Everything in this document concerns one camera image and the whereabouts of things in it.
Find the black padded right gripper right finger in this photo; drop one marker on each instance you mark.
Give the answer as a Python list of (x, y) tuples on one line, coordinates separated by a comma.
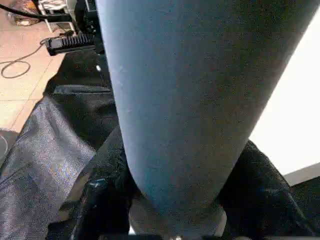
[(270, 200)]

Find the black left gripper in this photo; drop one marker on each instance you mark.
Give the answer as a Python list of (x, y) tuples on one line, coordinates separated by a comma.
[(75, 42)]

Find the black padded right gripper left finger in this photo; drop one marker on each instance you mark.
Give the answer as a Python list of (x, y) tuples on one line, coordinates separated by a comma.
[(100, 195)]

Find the white plastic table top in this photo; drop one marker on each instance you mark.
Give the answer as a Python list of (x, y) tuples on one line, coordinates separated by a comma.
[(295, 100)]

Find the white plastic table leg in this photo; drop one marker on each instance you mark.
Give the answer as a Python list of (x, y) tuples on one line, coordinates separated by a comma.
[(200, 100)]

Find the black work mat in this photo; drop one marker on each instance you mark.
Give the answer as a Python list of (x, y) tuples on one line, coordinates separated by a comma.
[(50, 150)]

